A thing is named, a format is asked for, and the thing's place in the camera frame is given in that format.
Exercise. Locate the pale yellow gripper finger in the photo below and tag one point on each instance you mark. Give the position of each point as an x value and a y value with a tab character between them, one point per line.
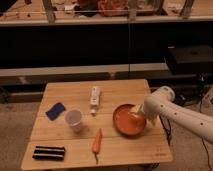
153	121
137	109

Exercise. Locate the orange ceramic bowl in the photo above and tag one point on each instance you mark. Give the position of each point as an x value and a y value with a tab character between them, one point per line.
127	122

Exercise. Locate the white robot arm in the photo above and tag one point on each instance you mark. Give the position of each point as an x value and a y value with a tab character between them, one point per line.
160	103

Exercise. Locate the white tube bottle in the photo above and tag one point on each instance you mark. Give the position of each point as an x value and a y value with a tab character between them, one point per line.
95	99

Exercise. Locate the wooden table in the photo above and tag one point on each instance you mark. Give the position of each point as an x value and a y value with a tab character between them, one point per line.
150	147

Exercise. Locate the orange carrot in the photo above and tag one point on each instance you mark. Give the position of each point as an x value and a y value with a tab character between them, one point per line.
96	146

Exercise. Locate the black box on right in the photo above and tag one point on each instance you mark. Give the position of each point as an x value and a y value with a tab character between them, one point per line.
190	59

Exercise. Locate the white plastic cup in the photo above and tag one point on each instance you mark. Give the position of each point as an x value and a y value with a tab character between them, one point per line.
74	119

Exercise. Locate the blue sponge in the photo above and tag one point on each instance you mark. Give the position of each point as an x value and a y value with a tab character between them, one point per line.
55	111

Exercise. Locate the black striped eraser block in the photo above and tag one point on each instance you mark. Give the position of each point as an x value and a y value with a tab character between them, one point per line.
49	153

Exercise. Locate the orange object on shelf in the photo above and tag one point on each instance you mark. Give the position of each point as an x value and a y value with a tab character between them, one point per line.
112	7

